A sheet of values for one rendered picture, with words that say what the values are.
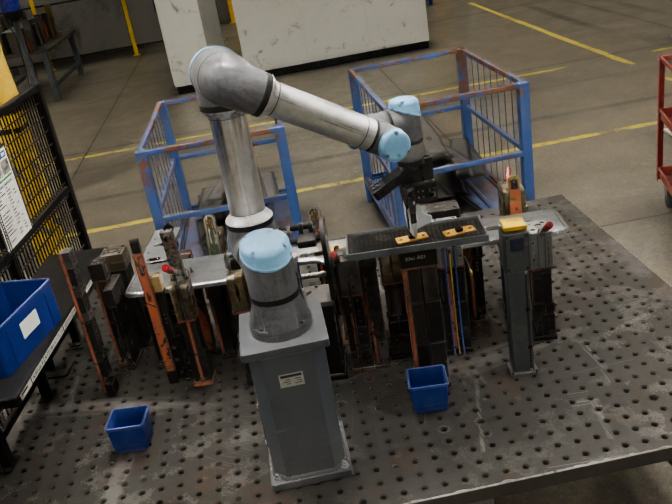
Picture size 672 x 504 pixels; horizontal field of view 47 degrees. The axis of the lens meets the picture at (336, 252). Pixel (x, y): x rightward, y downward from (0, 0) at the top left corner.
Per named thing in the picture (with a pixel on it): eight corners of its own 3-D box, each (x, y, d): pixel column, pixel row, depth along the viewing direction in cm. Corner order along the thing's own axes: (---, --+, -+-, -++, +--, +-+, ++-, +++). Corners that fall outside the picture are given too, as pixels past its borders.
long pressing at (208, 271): (553, 206, 253) (553, 202, 252) (573, 234, 232) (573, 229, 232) (138, 267, 260) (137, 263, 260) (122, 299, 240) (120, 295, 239)
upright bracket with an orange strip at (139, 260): (179, 380, 247) (138, 237, 227) (178, 382, 246) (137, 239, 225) (170, 381, 247) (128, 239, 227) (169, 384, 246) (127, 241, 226)
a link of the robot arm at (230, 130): (243, 285, 187) (191, 56, 164) (230, 262, 200) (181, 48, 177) (290, 271, 189) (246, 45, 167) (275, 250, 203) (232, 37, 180)
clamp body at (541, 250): (553, 322, 244) (548, 216, 229) (563, 340, 234) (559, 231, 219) (522, 326, 245) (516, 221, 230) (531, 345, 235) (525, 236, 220)
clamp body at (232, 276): (275, 365, 247) (252, 260, 231) (273, 386, 236) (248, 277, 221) (246, 369, 247) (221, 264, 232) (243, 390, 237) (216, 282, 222)
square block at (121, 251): (154, 335, 277) (127, 243, 262) (149, 347, 270) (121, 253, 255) (132, 338, 277) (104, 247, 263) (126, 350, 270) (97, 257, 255)
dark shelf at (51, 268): (112, 253, 272) (109, 245, 271) (20, 408, 191) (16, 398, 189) (50, 262, 273) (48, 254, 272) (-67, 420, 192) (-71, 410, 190)
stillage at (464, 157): (366, 200, 558) (346, 67, 518) (474, 178, 564) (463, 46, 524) (404, 269, 449) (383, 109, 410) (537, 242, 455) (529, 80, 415)
